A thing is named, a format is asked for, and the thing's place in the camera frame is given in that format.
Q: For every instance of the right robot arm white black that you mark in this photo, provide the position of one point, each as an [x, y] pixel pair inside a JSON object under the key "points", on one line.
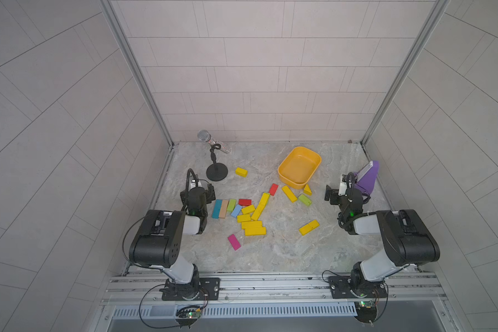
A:
{"points": [[406, 241]]}

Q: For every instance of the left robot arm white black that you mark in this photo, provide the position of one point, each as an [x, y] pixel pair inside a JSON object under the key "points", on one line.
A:
{"points": [[158, 241]]}

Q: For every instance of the yellow block of pair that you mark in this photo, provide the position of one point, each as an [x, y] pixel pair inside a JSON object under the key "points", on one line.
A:
{"points": [[251, 224], [260, 231]]}

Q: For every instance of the yellow long diagonal block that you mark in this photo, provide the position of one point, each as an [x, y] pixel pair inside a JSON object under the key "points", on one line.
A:
{"points": [[261, 206]]}

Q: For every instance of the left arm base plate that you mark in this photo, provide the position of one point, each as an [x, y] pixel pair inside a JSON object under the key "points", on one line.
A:
{"points": [[197, 290]]}

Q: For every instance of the green block in cluster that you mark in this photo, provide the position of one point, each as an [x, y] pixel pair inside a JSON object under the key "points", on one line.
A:
{"points": [[231, 205]]}

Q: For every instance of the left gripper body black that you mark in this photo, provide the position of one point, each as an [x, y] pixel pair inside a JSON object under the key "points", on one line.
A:
{"points": [[207, 197]]}

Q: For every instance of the left circuit board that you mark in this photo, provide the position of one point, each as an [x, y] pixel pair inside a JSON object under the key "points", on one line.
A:
{"points": [[187, 315]]}

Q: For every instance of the yellow small block in cluster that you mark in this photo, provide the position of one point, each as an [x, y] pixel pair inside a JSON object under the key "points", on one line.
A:
{"points": [[248, 209]]}

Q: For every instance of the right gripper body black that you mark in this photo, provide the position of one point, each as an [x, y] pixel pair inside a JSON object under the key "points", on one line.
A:
{"points": [[338, 200]]}

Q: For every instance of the tan wooden block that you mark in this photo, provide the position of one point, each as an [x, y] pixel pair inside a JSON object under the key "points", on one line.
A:
{"points": [[223, 209]]}

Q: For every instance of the blue block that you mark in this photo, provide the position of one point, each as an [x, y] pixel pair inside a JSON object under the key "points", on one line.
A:
{"points": [[237, 211]]}

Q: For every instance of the teal block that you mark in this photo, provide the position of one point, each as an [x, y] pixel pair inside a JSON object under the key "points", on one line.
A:
{"points": [[217, 209]]}

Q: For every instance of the yellow triangle block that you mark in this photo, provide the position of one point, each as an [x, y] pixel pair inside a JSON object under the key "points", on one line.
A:
{"points": [[307, 190]]}

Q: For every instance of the yellow small block lower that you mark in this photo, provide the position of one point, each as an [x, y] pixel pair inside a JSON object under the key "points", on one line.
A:
{"points": [[244, 218]]}

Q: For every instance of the circuit board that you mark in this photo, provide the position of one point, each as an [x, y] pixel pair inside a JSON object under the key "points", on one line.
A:
{"points": [[366, 312], [187, 315]]}

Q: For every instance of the aluminium rail frame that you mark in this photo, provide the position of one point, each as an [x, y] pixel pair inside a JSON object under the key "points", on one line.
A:
{"points": [[253, 288]]}

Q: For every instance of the yellow plastic bin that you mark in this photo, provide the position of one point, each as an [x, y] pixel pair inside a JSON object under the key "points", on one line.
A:
{"points": [[297, 169]]}

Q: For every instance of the red block near bin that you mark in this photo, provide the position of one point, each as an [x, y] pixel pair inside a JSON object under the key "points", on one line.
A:
{"points": [[273, 189]]}

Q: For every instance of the right circuit board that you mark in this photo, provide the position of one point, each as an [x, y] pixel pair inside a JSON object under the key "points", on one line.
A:
{"points": [[366, 312]]}

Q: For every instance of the magenta block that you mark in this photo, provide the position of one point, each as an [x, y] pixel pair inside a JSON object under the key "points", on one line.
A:
{"points": [[234, 242]]}

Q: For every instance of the red block in cluster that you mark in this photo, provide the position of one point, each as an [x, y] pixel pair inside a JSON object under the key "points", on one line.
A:
{"points": [[244, 202]]}

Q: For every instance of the microphone on black stand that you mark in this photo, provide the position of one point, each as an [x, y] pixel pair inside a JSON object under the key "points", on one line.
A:
{"points": [[216, 171]]}

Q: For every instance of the green block right of bin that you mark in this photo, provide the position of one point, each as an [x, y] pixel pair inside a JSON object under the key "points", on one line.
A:
{"points": [[305, 200]]}

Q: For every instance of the purple phone stand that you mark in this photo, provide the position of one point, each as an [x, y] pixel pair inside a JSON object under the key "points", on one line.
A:
{"points": [[366, 177]]}

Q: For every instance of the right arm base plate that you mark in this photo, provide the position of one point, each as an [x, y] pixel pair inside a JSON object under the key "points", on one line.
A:
{"points": [[346, 287]]}

